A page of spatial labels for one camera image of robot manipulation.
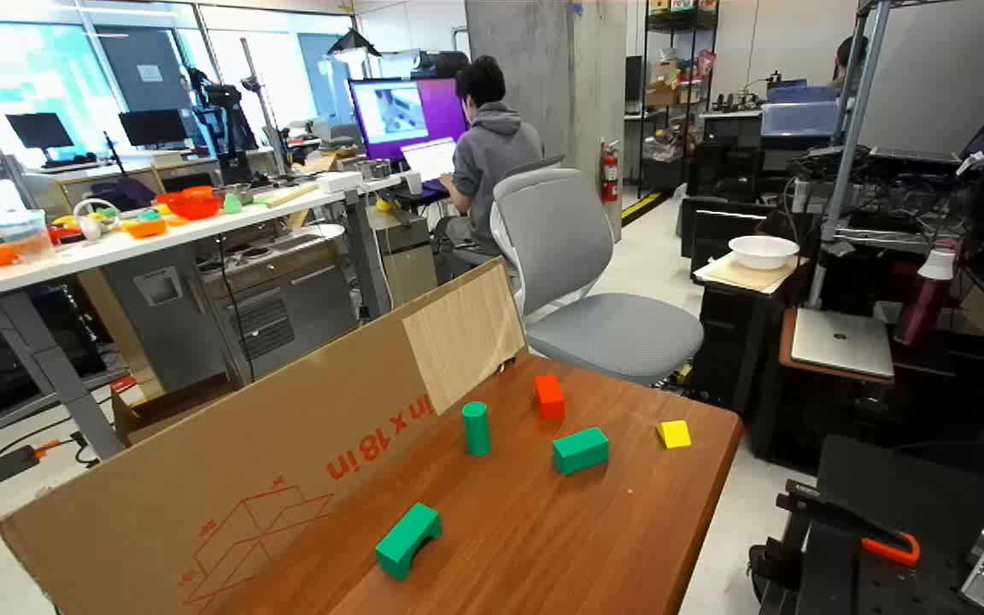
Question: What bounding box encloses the green rectangular block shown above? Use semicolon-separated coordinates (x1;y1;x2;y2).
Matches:
547;423;616;479

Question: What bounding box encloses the green cylinder block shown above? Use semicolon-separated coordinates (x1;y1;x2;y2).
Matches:
458;396;497;460

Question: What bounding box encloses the light wooden board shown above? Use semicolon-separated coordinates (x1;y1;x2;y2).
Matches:
690;250;808;300

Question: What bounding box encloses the black floor power strip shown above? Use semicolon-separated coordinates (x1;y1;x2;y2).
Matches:
0;436;47;495

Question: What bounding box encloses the maroon bottle white cap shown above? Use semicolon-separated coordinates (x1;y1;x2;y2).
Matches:
894;231;964;350

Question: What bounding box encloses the blue storage box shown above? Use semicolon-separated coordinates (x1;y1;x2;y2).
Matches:
760;75;846;144

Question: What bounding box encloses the red-orange block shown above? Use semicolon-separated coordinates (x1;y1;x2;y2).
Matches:
531;371;566;423

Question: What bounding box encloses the computer monitor purple screen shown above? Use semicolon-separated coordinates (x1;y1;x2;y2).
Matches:
349;75;472;164

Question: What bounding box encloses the large grey panel board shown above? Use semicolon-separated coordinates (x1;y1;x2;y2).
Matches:
854;0;984;164

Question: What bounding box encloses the yellow block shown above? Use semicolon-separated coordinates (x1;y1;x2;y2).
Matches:
656;415;697;453

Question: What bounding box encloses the black clamp orange handle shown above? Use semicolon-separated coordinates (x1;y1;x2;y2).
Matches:
772;476;925;574

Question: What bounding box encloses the grey drawer cabinet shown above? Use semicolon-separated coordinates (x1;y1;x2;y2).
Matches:
198;223;361;385

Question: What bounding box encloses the seated person grey hoodie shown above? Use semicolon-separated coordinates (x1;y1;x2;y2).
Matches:
439;54;551;262

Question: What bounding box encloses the grey office chair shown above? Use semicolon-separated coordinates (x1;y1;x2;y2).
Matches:
488;164;709;390

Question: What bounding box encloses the white standing desk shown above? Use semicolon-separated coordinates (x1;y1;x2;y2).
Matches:
0;168;407;460

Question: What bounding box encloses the brown cardboard sheet red print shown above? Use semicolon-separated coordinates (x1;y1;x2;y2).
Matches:
0;255;531;615

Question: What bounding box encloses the green arch block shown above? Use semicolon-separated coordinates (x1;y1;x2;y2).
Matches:
374;498;448;585

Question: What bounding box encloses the grey metal pole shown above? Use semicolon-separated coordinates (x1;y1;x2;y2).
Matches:
802;0;894;313

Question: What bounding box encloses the black pendant lamp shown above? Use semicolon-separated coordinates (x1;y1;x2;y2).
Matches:
324;14;386;62

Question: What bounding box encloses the light woodgrain panel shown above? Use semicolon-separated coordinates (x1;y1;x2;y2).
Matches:
399;258;531;415

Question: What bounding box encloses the black storage shelf rack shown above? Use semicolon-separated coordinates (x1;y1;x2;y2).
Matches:
637;0;726;197

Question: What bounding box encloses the closed silver laptop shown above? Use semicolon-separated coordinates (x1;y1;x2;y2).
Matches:
789;305;900;383

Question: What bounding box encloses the small dark background monitor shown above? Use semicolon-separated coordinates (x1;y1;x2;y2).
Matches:
116;107;190;149
5;108;78;153

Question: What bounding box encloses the large orange bowl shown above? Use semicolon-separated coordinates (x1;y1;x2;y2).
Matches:
157;182;227;223

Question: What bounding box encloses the white bowl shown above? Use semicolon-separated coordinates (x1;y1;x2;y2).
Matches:
726;231;802;272

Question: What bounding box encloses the red fire extinguisher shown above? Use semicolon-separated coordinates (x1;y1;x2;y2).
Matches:
598;135;627;208

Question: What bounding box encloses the open laptop white screen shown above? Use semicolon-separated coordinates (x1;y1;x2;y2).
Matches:
398;134;460;186

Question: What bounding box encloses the small orange bowl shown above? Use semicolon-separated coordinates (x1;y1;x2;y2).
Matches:
119;203;170;243

